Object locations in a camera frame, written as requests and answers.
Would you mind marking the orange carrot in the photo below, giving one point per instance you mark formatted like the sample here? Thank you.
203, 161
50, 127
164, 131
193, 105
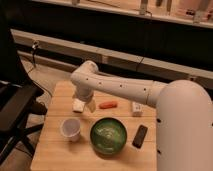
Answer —
108, 105

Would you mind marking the black office chair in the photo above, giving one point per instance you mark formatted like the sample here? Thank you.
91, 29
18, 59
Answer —
18, 96

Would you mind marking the wooden table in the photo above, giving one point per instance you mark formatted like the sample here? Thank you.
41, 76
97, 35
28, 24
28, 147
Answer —
55, 153

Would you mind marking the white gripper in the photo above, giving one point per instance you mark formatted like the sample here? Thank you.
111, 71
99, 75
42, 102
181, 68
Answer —
91, 104

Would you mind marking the white tube with red cap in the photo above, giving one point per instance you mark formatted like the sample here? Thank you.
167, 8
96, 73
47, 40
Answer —
136, 109

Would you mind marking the white sponge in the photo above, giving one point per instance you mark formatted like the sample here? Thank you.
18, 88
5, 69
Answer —
78, 106

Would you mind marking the green bowl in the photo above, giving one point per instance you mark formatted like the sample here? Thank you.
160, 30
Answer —
108, 136

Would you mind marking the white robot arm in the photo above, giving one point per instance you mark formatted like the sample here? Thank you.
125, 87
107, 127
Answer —
184, 114

